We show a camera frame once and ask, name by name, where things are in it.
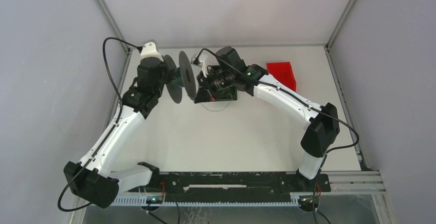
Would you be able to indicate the dark grey cable spool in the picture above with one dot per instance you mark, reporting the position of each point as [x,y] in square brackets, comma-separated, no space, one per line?
[186,78]

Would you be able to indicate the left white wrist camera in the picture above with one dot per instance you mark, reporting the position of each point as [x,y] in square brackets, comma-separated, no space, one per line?
[149,50]

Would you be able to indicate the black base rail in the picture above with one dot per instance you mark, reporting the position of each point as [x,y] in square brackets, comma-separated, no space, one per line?
[234,187]

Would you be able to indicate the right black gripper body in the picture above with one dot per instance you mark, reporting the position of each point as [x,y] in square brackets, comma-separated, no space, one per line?
[212,82]

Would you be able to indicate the black plastic bin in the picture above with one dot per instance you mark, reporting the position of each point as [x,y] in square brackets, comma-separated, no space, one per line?
[226,94]

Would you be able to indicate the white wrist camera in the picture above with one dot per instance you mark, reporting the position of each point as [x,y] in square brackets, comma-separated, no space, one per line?
[201,61]
[149,50]

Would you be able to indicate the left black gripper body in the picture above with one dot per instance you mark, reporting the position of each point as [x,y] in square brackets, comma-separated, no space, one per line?
[166,75]

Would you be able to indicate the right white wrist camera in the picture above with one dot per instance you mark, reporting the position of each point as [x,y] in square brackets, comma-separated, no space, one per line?
[201,61]

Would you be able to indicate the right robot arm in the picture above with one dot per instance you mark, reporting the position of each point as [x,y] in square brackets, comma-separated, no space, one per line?
[225,68]

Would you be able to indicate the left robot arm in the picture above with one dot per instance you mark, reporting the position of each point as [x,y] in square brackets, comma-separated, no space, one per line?
[92,178]

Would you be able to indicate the red plastic bin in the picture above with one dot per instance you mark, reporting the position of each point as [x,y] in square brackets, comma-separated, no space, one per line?
[283,72]

